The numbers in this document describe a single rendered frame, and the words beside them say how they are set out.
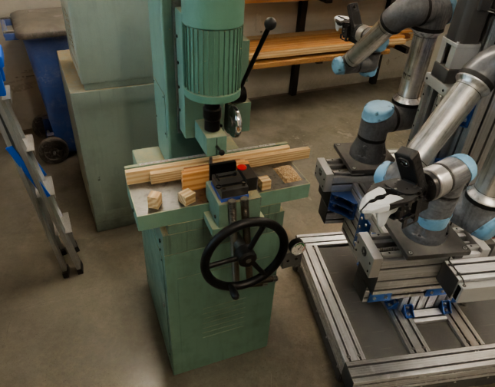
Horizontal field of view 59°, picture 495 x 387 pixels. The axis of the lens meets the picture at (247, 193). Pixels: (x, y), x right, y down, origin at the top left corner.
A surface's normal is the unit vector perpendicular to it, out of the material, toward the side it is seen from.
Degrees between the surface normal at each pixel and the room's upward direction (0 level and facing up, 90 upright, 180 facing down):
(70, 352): 0
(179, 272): 90
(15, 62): 90
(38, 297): 0
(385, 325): 0
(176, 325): 90
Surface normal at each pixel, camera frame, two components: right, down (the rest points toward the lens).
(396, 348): 0.05, -0.81
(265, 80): 0.42, 0.55
